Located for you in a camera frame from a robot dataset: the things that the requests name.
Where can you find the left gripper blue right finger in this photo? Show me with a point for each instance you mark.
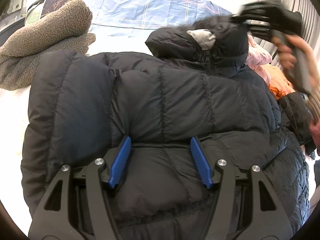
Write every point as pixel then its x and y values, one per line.
pixel 203 164

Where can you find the person's right hand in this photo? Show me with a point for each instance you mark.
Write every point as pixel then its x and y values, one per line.
pixel 287 59

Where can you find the pink quilted jacket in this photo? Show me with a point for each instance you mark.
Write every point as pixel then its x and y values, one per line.
pixel 256 58

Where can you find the cream printed blanket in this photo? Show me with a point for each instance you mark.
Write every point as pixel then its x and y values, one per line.
pixel 15 129

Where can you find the green pillow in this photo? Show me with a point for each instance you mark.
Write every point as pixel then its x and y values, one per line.
pixel 34 13

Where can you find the blue plaid duvet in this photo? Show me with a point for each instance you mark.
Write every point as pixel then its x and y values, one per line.
pixel 151 14

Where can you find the grey-brown fleece garment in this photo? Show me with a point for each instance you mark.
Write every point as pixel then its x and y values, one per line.
pixel 64 29

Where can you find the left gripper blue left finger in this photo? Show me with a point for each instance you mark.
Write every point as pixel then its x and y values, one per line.
pixel 119 161

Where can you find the orange puffer jacket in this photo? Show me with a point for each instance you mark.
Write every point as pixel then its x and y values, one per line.
pixel 279 85

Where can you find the black puffer jacket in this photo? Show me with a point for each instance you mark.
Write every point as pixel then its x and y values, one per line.
pixel 246 207

